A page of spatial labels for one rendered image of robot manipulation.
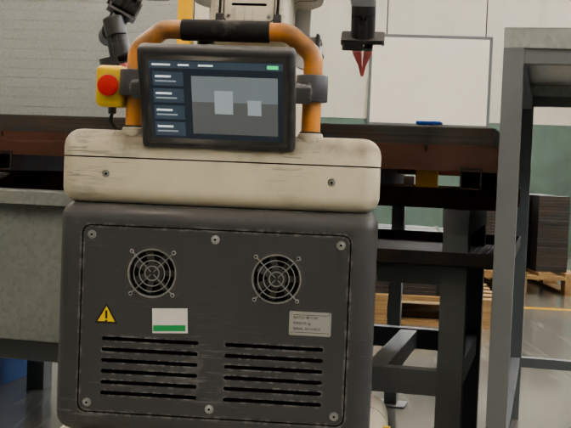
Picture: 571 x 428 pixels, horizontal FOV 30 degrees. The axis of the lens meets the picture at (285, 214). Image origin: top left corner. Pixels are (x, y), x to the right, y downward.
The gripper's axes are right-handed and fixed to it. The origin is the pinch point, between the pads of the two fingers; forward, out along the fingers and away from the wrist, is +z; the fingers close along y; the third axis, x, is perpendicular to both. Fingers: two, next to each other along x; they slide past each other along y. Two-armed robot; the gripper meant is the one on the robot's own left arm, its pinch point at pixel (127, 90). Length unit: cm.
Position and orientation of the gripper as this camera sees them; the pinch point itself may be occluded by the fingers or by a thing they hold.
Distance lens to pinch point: 284.8
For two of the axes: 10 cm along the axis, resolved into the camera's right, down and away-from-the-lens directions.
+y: -9.6, 2.0, 2.1
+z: 2.0, 9.8, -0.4
